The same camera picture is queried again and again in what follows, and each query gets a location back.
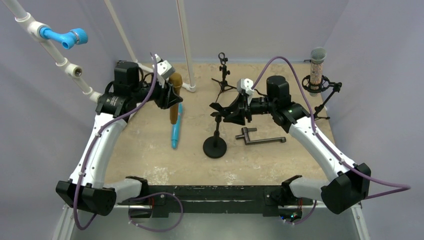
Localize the glitter silver-head microphone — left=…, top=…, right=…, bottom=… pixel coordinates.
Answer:
left=309, top=47, right=327, bottom=97

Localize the black shock-mount tripod stand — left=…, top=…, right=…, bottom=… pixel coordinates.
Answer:
left=301, top=74, right=343, bottom=121

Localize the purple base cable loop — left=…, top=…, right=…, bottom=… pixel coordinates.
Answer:
left=128, top=192, right=185, bottom=233

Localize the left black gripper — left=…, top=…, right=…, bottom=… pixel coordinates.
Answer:
left=131, top=75, right=183, bottom=109

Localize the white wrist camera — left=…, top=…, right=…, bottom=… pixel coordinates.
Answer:
left=236, top=78, right=255, bottom=101
left=156, top=58, right=176, bottom=88

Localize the gold microphone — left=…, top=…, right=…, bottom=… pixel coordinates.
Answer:
left=168, top=72, right=183, bottom=125

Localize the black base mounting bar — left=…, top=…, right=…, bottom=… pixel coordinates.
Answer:
left=121, top=185, right=313, bottom=218

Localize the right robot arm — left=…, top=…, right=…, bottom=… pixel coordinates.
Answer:
left=209, top=75, right=371, bottom=214

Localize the blue microphone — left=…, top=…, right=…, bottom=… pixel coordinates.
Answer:
left=171, top=103, right=184, bottom=149

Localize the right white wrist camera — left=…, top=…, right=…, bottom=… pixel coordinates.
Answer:
left=236, top=78, right=255, bottom=101

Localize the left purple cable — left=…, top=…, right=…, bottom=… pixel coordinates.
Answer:
left=72, top=52, right=159, bottom=231

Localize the blue pipe fitting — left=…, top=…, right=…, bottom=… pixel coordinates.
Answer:
left=39, top=27, right=89, bottom=50

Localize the black round-base microphone stand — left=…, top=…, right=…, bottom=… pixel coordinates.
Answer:
left=202, top=112, right=227, bottom=159

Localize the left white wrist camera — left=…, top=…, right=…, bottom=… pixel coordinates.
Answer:
left=156, top=58, right=176, bottom=88

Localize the black tripod microphone stand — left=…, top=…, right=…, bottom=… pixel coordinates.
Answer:
left=211, top=52, right=237, bottom=103

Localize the dark grey metal pipe fitting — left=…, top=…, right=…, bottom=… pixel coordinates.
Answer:
left=235, top=127, right=287, bottom=146

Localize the white PVC pipe frame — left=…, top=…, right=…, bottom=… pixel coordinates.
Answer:
left=3, top=0, right=196, bottom=103

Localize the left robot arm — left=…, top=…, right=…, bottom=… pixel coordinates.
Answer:
left=55, top=60, right=183, bottom=216

